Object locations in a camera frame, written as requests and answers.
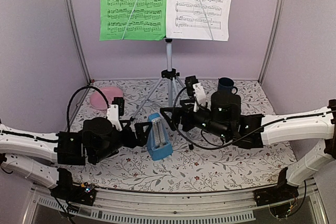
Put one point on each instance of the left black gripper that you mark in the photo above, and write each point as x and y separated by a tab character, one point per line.
141	139

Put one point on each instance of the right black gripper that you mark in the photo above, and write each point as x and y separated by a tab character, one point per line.
186	110

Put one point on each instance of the blue metronome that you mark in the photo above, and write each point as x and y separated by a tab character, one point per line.
158	145

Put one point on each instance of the light blue music stand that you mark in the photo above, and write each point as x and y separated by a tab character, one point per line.
169	51

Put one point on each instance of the white sheet music page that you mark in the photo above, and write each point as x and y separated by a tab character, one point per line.
197	19

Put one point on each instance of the green sheet music page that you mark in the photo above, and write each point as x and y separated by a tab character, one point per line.
132	20

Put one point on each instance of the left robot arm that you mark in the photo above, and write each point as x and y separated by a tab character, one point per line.
99	139

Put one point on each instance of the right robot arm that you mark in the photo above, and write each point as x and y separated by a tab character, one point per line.
224	119

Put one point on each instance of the floral patterned table mat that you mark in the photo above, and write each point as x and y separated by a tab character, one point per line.
185	170

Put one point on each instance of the dark blue mug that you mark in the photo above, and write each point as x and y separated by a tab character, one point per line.
226	85

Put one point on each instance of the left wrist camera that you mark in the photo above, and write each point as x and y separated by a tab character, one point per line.
114	111

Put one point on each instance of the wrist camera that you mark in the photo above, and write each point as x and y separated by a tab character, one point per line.
195	90
114	111

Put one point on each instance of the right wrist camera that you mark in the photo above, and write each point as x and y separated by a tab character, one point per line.
195	90

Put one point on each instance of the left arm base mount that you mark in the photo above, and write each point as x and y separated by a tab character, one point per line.
75	194

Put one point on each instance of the metal front rail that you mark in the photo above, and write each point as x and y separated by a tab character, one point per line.
122	206

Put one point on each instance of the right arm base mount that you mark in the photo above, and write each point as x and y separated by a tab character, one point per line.
280	198

